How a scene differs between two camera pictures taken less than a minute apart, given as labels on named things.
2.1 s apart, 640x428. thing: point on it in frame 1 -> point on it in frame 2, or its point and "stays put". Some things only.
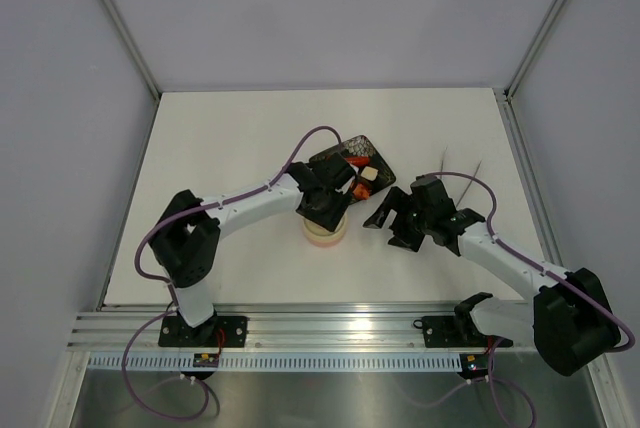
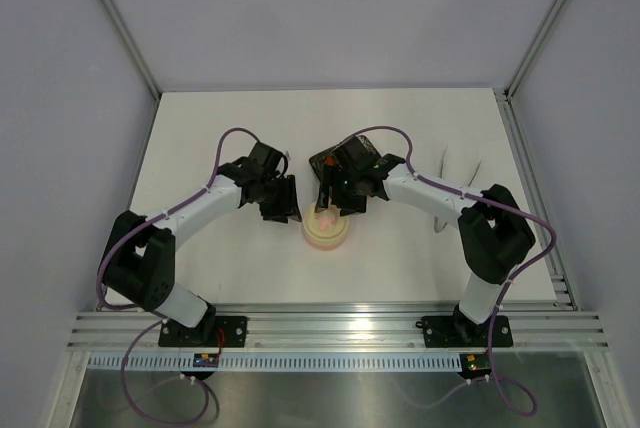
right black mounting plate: x=452 y=331 stays put
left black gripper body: x=330 y=212 -> x=277 y=197
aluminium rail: x=277 y=330 stays put
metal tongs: x=441 y=171 stays put
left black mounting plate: x=175 y=331 stays put
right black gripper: x=396 y=199 -> x=331 y=176
